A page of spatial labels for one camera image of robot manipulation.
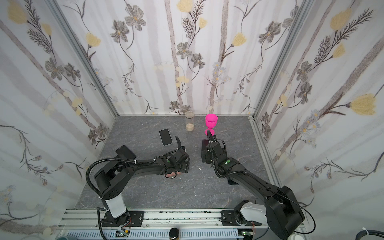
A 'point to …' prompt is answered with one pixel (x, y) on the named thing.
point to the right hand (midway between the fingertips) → (208, 148)
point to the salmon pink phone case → (173, 174)
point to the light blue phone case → (167, 145)
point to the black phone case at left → (123, 152)
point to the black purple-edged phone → (165, 136)
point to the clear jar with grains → (189, 117)
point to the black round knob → (174, 232)
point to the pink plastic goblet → (211, 121)
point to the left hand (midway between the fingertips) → (183, 162)
